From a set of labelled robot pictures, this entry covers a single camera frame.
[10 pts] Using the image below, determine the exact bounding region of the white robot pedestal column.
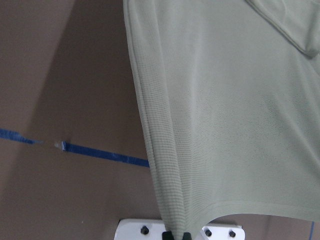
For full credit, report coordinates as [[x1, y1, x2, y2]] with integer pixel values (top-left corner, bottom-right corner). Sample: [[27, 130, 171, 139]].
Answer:
[[114, 218, 246, 240]]

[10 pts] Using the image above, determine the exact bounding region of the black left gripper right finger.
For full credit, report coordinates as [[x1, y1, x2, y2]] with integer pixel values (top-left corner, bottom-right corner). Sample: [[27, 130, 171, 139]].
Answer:
[[182, 232, 192, 240]]

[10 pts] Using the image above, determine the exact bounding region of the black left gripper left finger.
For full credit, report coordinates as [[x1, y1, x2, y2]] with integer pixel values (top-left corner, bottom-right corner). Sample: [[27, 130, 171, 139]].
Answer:
[[161, 231, 173, 240]]

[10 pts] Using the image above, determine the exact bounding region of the olive green long-sleeve shirt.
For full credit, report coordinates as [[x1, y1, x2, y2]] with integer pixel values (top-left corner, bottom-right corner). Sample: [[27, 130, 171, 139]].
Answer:
[[123, 0, 320, 229]]

